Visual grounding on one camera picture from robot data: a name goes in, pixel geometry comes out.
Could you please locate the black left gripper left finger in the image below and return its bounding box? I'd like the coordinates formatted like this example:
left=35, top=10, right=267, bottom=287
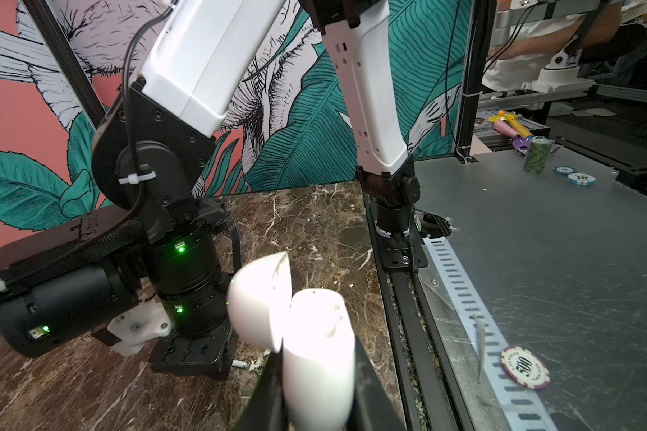
left=235, top=353, right=285, bottom=431

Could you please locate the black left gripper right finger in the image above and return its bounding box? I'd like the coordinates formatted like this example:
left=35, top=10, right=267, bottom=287
left=347, top=337, right=404, bottom=431

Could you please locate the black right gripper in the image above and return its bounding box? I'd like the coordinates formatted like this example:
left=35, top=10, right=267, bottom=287
left=148, top=318, right=238, bottom=381

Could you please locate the white round earbud case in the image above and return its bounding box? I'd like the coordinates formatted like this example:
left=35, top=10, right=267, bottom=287
left=226, top=252, right=356, bottom=430

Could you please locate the white red poker chip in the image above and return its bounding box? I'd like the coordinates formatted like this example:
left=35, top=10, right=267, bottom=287
left=501, top=346, right=551, bottom=390

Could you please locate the teal white poker chip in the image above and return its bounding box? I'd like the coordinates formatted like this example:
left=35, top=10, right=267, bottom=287
left=553, top=166, right=577, bottom=176

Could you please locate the green poker chip stack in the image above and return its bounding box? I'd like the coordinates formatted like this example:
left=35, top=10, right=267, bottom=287
left=523, top=136, right=555, bottom=174

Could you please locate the seated person white shirt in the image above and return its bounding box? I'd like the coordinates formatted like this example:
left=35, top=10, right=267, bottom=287
left=482, top=1, right=623, bottom=92

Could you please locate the black front mounting rail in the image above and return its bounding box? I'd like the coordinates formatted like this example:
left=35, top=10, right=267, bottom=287
left=362, top=193, right=474, bottom=430

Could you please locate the white slotted cable duct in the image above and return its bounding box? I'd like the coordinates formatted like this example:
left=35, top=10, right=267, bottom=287
left=424, top=238, right=556, bottom=430

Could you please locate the black right corner frame post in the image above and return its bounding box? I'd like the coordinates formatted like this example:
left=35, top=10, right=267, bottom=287
left=23, top=0, right=105, bottom=128

